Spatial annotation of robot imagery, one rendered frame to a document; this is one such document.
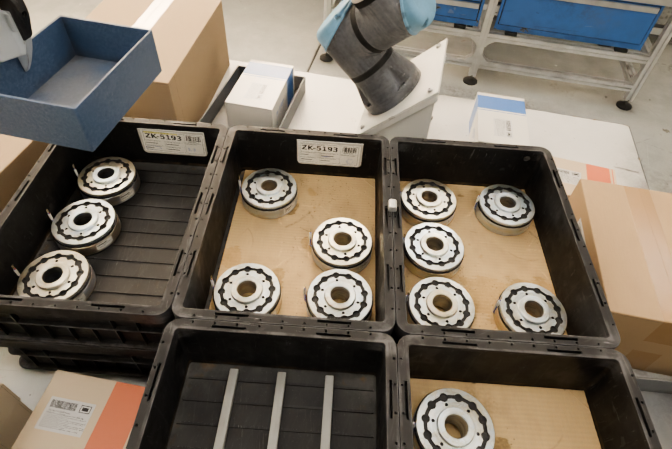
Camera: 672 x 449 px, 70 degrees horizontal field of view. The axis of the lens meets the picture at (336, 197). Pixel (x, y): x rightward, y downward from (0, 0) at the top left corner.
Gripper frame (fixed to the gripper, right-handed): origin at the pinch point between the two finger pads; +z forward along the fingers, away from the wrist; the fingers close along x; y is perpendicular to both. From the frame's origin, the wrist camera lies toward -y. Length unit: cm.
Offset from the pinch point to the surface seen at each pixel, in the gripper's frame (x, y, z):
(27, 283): 1.0, 19.8, 26.4
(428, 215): 59, -11, 31
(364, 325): 52, 17, 24
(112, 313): 20.1, 23.8, 21.3
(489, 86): 83, -194, 119
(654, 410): 100, 7, 50
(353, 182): 43, -18, 33
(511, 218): 73, -14, 32
